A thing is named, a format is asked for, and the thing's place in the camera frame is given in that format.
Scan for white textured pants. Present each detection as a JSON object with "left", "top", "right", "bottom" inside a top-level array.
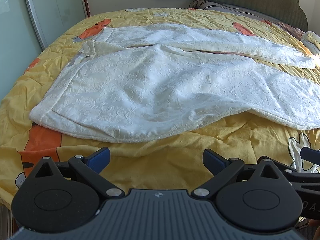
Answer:
[{"left": 29, "top": 24, "right": 319, "bottom": 142}]

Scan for yellow carrot print quilt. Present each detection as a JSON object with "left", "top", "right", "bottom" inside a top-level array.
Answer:
[{"left": 1, "top": 8, "right": 319, "bottom": 205}]

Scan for folded floral blanket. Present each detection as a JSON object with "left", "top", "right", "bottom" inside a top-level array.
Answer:
[{"left": 301, "top": 31, "right": 320, "bottom": 56}]

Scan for grey striped pillow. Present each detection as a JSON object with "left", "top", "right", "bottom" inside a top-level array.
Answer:
[{"left": 189, "top": 0, "right": 280, "bottom": 24}]

